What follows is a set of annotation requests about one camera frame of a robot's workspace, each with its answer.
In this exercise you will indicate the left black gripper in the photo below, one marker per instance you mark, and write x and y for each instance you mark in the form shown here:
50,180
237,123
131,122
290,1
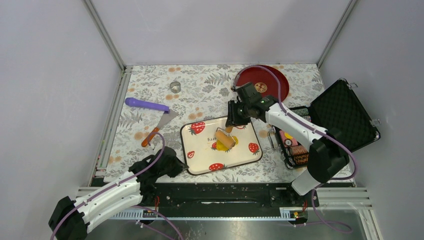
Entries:
178,166

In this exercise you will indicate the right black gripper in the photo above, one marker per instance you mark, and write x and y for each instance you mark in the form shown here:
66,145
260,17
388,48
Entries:
232,119

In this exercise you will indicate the wooden dough roller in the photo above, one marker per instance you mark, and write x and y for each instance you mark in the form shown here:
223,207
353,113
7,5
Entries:
223,131

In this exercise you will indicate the strawberry print tray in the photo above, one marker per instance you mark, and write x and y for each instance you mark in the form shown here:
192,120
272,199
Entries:
207,147

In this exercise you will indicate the yellow dough lump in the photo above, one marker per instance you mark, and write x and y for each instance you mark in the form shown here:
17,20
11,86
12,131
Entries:
226,143

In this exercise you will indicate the metal ring cutter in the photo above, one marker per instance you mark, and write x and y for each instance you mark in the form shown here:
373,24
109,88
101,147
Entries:
175,87

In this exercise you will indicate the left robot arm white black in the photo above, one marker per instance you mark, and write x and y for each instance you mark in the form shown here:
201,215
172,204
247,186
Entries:
74,219

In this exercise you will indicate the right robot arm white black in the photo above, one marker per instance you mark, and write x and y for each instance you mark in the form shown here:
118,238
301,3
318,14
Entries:
326,155

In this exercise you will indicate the yellow dough disc in case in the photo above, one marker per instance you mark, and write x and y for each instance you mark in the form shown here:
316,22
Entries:
287,135

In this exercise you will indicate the red round plate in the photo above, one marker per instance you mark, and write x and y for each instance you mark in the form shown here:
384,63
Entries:
263,81

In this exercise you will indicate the black foam-lined case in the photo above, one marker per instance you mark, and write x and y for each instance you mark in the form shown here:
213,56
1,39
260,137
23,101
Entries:
337,107

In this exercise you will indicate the purple handle tool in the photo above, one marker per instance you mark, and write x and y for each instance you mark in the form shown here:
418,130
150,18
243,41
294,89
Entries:
136,103

